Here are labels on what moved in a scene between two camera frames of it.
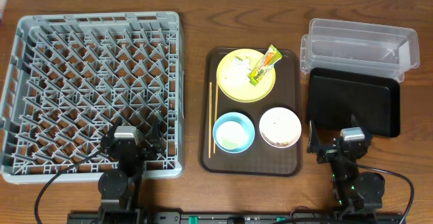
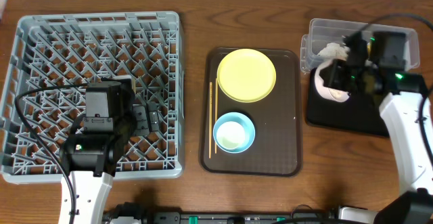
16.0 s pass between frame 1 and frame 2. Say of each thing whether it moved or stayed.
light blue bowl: stayed
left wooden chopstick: stayed
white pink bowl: moved
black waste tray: stayed
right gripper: moved
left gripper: moved
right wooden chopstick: stayed
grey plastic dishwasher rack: stayed
